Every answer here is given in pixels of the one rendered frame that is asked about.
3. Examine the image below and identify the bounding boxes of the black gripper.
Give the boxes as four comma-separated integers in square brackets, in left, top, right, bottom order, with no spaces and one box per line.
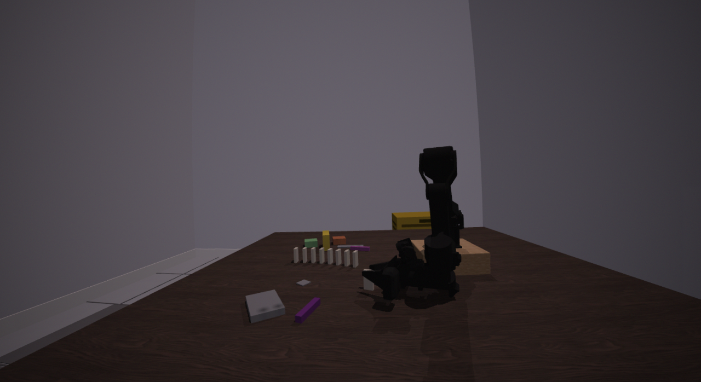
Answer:
[362,256,428,300]

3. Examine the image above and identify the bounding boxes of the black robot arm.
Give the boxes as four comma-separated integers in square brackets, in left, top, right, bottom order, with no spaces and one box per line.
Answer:
[395,146,464,298]

